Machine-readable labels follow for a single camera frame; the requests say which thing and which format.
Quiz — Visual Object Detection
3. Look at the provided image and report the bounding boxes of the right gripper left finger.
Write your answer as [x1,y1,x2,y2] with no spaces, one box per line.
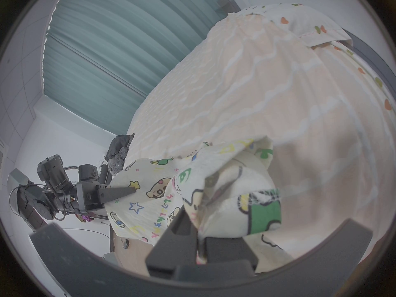
[145,209,199,278]

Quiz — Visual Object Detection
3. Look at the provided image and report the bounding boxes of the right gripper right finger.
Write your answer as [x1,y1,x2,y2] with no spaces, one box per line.
[205,236,259,273]

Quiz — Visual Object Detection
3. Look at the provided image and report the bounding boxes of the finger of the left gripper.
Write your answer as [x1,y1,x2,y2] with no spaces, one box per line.
[97,186,137,204]

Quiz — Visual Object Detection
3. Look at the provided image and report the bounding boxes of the white printed pyjama top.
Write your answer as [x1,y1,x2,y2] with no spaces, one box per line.
[107,136,295,266]

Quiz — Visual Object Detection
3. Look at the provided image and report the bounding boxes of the dark grey garment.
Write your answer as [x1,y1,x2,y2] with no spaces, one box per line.
[106,133,136,176]

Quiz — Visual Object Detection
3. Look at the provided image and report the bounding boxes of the blue-green curtain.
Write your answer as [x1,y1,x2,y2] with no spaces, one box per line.
[42,0,230,136]

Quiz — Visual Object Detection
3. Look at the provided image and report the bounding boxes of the bed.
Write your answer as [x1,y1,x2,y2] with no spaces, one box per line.
[105,2,396,278]

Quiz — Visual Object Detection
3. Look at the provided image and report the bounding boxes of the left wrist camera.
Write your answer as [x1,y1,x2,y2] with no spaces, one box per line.
[78,164,100,182]

